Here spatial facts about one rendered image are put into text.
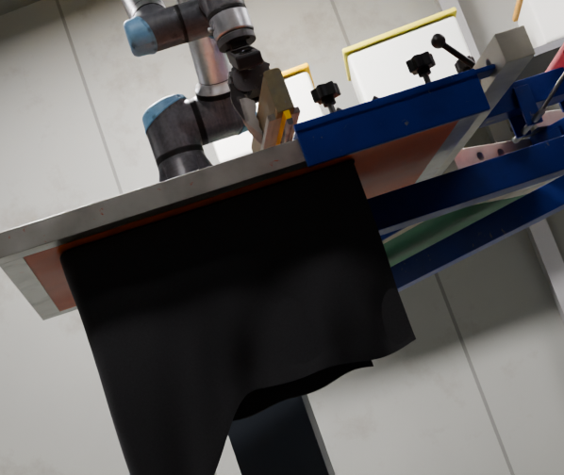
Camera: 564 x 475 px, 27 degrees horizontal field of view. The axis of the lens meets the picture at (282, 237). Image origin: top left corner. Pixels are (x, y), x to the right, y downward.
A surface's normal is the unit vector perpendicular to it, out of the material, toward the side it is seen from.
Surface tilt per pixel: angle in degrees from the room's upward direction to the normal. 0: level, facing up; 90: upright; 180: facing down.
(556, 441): 90
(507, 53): 90
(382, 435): 90
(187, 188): 90
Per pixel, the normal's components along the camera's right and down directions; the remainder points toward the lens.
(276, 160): 0.07, -0.22
